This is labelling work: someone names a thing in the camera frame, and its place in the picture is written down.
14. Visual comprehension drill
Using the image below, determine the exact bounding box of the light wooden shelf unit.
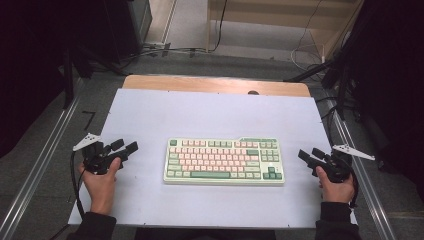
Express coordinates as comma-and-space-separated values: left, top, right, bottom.
205, 0, 365, 62

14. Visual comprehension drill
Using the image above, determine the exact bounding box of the green and pink keyboard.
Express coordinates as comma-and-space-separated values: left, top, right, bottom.
162, 136, 286, 186

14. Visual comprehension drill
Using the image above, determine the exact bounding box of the aluminium floor rail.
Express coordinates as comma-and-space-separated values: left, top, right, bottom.
0, 95, 82, 240
324, 99, 398, 240

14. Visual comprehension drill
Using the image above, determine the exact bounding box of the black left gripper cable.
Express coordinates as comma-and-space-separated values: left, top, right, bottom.
69, 151, 86, 220

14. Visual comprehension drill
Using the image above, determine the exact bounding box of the black metal stand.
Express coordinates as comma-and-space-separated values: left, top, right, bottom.
283, 59, 355, 122
62, 46, 77, 110

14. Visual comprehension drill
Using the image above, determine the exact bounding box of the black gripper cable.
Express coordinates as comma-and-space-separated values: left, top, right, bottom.
69, 151, 86, 220
347, 166, 360, 210

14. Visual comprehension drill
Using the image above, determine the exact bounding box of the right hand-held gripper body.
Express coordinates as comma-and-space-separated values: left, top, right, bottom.
313, 143, 376, 184

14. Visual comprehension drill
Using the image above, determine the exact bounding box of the white power strip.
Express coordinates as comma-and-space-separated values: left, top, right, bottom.
143, 41, 168, 50

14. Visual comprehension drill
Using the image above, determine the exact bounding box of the white table board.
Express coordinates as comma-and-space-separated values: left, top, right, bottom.
67, 87, 360, 231

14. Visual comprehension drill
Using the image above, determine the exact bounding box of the wooden table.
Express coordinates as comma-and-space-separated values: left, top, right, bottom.
121, 74, 312, 98

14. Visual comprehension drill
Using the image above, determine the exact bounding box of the dark curtain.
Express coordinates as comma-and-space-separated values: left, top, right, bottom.
0, 0, 112, 158
346, 0, 424, 201

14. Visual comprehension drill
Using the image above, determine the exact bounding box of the black cabinet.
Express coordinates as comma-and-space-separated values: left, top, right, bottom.
102, 0, 154, 65

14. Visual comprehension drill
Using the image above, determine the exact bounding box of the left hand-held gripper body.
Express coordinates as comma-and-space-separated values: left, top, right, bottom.
72, 132, 129, 176

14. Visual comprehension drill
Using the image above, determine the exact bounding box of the person's right hand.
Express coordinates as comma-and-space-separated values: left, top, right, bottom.
315, 165, 356, 204

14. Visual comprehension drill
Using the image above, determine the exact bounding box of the person's left hand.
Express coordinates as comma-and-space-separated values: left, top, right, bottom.
78, 157, 123, 216

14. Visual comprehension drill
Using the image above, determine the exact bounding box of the white floor cable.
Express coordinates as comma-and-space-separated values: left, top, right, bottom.
290, 0, 326, 73

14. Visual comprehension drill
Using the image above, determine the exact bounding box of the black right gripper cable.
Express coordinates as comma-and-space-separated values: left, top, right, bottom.
347, 166, 360, 210

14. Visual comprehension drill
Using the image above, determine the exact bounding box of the black hanging cable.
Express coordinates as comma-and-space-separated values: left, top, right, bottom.
207, 0, 230, 53

